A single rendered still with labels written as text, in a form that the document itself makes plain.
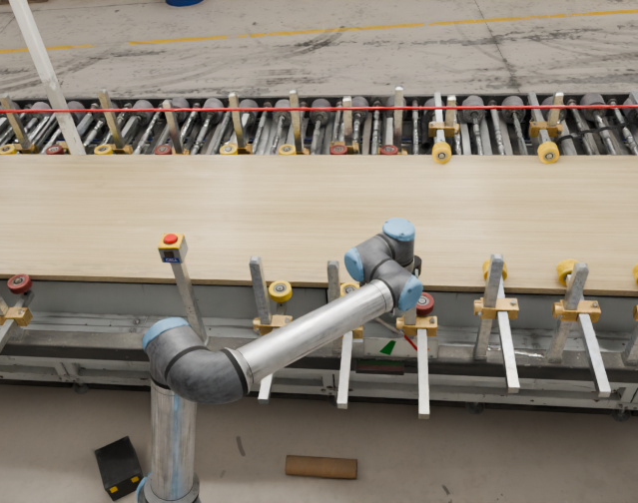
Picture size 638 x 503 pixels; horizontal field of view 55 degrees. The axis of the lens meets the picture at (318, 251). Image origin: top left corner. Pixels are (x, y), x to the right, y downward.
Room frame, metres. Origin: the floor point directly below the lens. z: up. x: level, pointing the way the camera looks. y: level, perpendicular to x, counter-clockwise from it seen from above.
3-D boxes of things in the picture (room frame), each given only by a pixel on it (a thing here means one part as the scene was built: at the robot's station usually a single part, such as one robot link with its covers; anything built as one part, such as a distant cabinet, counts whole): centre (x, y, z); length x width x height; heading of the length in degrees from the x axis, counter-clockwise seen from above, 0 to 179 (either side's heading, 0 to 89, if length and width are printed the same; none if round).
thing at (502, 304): (1.30, -0.56, 0.95); 0.13 x 0.06 x 0.05; 81
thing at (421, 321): (1.34, -0.31, 0.85); 0.13 x 0.06 x 0.05; 81
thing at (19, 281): (1.68, 1.14, 0.85); 0.08 x 0.08 x 0.11
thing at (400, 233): (1.27, -0.23, 1.30); 0.10 x 0.09 x 0.12; 123
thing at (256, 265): (1.43, 0.21, 0.91); 0.03 x 0.03 x 0.48; 81
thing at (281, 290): (1.52, 0.15, 0.85); 0.08 x 0.08 x 0.11
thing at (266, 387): (1.33, 0.18, 0.82); 0.43 x 0.03 x 0.04; 171
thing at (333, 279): (1.39, -0.04, 0.90); 0.03 x 0.03 x 0.48; 81
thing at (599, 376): (1.19, -0.81, 0.95); 0.50 x 0.04 x 0.04; 171
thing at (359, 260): (1.20, -0.14, 1.31); 0.12 x 0.12 x 0.09; 33
